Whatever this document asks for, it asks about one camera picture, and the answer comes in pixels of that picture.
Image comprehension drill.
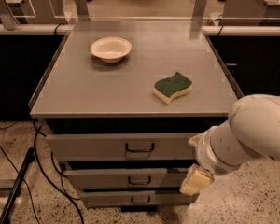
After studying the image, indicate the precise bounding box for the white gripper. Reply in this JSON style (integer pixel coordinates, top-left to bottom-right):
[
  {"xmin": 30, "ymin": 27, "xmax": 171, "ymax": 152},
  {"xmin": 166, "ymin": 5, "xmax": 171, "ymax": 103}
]
[{"xmin": 179, "ymin": 121, "xmax": 261, "ymax": 196}]

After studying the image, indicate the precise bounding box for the drawer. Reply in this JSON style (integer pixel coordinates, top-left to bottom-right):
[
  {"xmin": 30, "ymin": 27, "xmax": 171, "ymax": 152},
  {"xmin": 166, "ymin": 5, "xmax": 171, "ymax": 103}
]
[
  {"xmin": 80, "ymin": 189, "xmax": 199, "ymax": 208},
  {"xmin": 65, "ymin": 168, "xmax": 188, "ymax": 189},
  {"xmin": 46, "ymin": 133, "xmax": 195, "ymax": 161}
]

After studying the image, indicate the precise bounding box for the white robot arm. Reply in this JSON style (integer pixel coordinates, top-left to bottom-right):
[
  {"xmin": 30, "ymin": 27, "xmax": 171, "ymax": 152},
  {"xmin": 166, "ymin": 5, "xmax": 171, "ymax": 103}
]
[{"xmin": 180, "ymin": 94, "xmax": 280, "ymax": 196}]

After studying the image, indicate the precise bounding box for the grey drawer cabinet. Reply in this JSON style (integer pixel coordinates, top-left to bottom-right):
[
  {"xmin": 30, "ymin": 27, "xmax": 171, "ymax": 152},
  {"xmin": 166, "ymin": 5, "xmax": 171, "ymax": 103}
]
[{"xmin": 28, "ymin": 18, "xmax": 245, "ymax": 213}]

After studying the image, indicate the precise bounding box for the green yellow sponge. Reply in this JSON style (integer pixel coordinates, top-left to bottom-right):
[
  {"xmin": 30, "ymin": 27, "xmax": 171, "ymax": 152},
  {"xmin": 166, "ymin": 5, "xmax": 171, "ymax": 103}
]
[{"xmin": 152, "ymin": 72, "xmax": 192, "ymax": 104}]

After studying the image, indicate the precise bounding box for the white bowl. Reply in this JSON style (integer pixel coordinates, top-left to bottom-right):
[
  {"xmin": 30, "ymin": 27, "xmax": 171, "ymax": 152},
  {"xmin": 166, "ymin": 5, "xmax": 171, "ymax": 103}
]
[{"xmin": 90, "ymin": 37, "xmax": 132, "ymax": 63}]

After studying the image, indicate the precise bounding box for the background grey desk right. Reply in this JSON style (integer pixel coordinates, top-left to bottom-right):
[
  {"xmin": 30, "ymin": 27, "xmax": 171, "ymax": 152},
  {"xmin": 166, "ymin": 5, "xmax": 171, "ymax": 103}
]
[{"xmin": 219, "ymin": 0, "xmax": 280, "ymax": 26}]

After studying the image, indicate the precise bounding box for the background grey desk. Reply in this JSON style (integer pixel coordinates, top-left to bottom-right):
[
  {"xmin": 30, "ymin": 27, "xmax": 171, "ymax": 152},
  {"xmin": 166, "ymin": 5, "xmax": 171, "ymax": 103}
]
[
  {"xmin": 5, "ymin": 0, "xmax": 67, "ymax": 24},
  {"xmin": 219, "ymin": 0, "xmax": 280, "ymax": 26}
]

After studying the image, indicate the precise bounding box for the black floor bar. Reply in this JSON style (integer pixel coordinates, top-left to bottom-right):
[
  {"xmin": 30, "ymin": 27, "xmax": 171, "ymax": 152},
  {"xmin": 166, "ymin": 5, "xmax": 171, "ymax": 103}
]
[{"xmin": 0, "ymin": 147, "xmax": 35, "ymax": 224}]

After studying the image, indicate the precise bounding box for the background grey desk left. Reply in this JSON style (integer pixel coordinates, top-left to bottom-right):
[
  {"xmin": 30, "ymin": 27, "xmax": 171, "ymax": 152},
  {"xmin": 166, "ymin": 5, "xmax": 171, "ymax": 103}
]
[{"xmin": 5, "ymin": 0, "xmax": 67, "ymax": 24}]

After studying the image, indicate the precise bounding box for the black floor cable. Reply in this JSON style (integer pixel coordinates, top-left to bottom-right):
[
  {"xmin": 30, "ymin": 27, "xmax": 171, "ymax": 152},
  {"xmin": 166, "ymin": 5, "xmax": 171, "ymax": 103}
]
[
  {"xmin": 0, "ymin": 120, "xmax": 41, "ymax": 224},
  {"xmin": 32, "ymin": 120, "xmax": 86, "ymax": 224}
]

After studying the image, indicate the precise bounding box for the right grey post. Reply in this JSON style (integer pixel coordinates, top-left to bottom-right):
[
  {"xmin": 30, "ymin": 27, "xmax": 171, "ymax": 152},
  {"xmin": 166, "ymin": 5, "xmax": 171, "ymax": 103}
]
[{"xmin": 192, "ymin": 0, "xmax": 207, "ymax": 19}]

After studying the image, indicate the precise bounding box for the grey post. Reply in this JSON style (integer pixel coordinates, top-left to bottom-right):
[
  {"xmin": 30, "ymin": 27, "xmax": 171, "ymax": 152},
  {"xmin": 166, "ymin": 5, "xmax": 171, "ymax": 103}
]
[
  {"xmin": 0, "ymin": 0, "xmax": 17, "ymax": 31},
  {"xmin": 74, "ymin": 0, "xmax": 90, "ymax": 21},
  {"xmin": 192, "ymin": 0, "xmax": 207, "ymax": 19}
]

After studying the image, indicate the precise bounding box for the middle grey post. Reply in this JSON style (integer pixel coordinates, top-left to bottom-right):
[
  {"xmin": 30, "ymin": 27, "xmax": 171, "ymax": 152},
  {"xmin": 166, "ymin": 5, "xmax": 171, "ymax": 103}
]
[{"xmin": 74, "ymin": 0, "xmax": 90, "ymax": 21}]

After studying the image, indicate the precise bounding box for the left grey post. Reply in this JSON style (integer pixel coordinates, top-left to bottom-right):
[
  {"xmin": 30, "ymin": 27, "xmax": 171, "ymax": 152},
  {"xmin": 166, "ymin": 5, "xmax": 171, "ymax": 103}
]
[{"xmin": 0, "ymin": 0, "xmax": 17, "ymax": 31}]

